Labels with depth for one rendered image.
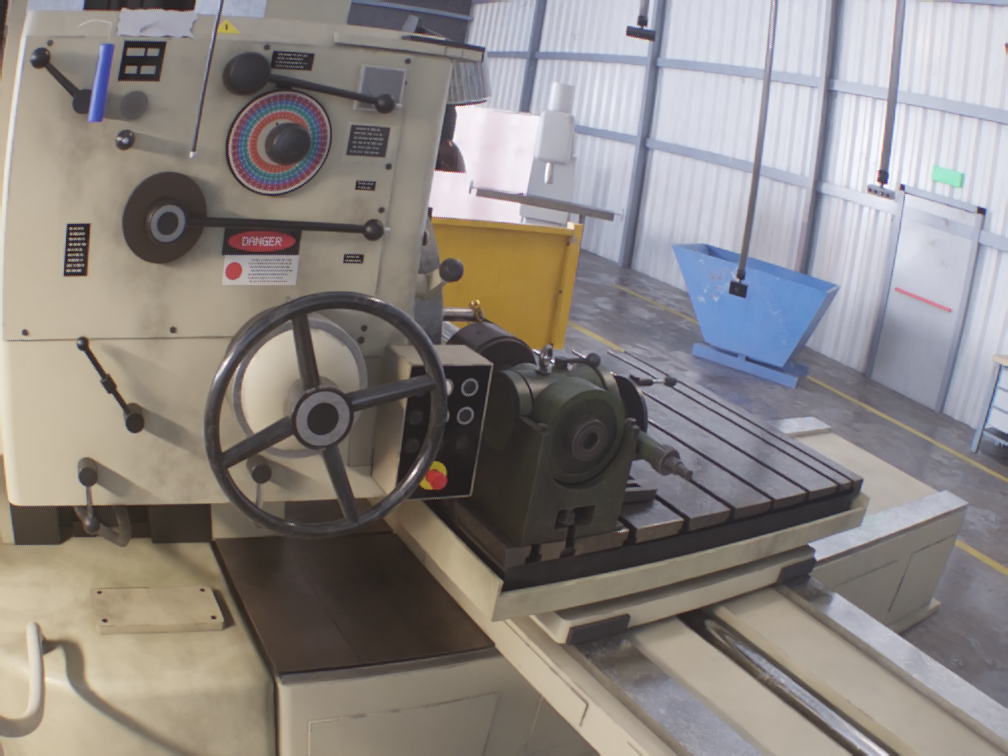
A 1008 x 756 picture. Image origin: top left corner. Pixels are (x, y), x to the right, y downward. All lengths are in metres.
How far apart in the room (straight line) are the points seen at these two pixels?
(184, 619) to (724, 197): 9.70
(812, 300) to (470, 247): 3.86
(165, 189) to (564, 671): 1.23
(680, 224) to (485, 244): 7.36
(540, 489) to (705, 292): 6.12
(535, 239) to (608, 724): 3.19
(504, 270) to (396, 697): 2.88
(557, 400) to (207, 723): 1.04
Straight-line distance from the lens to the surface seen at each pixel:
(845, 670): 2.07
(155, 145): 1.30
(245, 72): 1.25
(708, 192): 11.17
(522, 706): 2.21
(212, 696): 1.81
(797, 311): 7.41
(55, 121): 1.29
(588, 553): 1.74
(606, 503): 1.71
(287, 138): 1.24
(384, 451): 1.48
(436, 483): 1.45
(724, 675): 1.91
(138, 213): 1.29
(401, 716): 2.01
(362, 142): 1.38
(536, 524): 1.63
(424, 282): 1.51
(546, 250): 4.51
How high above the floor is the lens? 1.75
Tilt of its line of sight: 17 degrees down
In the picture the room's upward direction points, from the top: 9 degrees clockwise
